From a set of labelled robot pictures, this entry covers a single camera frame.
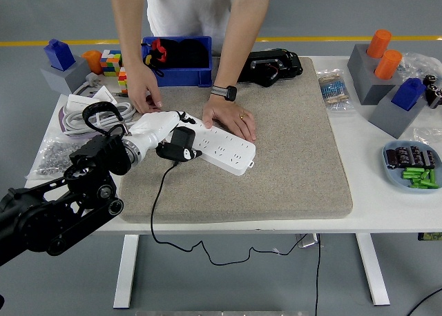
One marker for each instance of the blue house-shaped block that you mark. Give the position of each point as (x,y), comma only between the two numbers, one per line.
(409,93)
(60,55)

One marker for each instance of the person's left forearm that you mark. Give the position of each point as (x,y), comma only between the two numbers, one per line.
(238,43)

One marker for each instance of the orange cylinder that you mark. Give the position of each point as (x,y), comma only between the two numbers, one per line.
(388,66)
(379,43)

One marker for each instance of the light blue tray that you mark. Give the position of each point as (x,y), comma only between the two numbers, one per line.
(393,178)

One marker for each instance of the grey two-hole block holder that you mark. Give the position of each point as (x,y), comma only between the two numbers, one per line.
(374,91)

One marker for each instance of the grey under-table box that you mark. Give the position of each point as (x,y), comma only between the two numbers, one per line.
(307,241)

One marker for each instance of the clear bag of resistors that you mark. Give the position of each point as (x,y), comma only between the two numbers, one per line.
(335,91)

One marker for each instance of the large clear plastic bag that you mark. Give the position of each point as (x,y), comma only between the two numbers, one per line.
(421,64)

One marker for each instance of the blue plastic bin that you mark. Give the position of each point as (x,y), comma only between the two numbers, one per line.
(186,78)

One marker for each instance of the person's right forearm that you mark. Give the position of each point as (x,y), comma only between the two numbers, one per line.
(131,26)

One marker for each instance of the white table leg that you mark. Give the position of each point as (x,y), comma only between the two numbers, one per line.
(126,271)
(373,271)

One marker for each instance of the dark under-table box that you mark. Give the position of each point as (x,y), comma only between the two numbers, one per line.
(430,236)

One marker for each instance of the person's right hand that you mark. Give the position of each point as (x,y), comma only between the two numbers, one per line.
(141,88)

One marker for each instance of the person's left hand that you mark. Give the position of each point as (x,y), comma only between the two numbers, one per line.
(231,117)

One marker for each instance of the grey one-hole block holder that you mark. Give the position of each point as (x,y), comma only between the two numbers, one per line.
(65,79)
(390,119)

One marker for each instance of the black wrist watch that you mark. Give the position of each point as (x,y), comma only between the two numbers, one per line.
(228,92)

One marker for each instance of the green battery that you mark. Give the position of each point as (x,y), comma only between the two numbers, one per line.
(418,186)
(414,170)
(419,181)
(433,176)
(426,175)
(412,175)
(431,184)

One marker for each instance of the black plug adapter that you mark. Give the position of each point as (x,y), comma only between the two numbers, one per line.
(183,138)

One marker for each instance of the black pouch with red trim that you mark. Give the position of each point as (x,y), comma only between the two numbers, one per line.
(186,55)

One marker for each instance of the white three-pin plug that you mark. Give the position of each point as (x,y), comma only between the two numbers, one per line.
(93,79)

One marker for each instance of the black device housing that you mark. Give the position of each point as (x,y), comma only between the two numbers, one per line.
(276,67)

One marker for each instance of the grey-brown mat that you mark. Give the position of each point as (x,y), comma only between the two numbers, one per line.
(259,192)

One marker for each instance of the white wall switch plate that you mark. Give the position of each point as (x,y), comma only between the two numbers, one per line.
(105,97)
(77,102)

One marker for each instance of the white power strip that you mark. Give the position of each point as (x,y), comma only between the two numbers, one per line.
(228,154)

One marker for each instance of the orange plastic toy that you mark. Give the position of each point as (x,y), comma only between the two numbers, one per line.
(92,60)

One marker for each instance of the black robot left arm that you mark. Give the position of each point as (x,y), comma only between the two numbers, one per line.
(96,157)

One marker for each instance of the small clear plastic bag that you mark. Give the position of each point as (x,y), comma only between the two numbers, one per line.
(428,135)

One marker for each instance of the clear bag of metal nuts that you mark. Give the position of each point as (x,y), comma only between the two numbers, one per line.
(52,157)

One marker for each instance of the large black capacitor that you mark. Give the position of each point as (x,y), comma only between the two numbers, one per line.
(431,80)
(435,96)

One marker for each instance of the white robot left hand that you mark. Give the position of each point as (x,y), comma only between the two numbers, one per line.
(155,126)

